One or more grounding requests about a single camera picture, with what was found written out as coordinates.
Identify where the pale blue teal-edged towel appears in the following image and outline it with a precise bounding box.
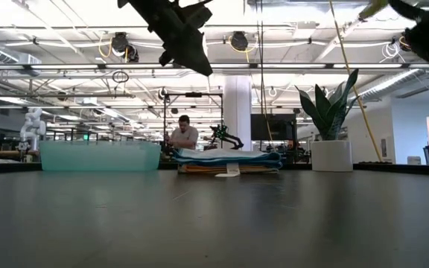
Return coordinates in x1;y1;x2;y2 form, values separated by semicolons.
173;147;282;178

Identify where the yellow cable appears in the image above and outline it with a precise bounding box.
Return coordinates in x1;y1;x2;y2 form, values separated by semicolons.
328;0;384;163

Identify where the black table frame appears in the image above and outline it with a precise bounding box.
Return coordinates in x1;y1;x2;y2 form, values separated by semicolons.
0;162;429;176

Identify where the white building pillar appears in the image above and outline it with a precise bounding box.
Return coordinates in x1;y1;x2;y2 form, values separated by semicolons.
222;76;252;150

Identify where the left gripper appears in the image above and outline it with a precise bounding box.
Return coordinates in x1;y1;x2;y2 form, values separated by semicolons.
117;0;215;77

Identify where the black hanging cable loop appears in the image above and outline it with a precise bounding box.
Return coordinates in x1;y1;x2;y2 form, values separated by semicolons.
112;70;130;84

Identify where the black ceiling cable reel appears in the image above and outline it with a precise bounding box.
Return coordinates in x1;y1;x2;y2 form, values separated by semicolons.
110;31;140;63
399;35;413;53
230;31;250;52

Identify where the person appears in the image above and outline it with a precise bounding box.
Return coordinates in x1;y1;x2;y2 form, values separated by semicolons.
165;114;200;150

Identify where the teal plastic bin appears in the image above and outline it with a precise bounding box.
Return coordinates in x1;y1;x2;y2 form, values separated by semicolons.
39;140;162;172

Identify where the black monitor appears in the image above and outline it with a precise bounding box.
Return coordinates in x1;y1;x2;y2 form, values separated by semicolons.
250;113;298;141

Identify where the white wall panel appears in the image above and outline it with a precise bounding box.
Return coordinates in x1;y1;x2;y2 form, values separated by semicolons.
380;134;396;163

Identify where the snake plant in white pot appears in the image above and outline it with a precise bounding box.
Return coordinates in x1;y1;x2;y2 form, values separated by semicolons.
294;68;360;173

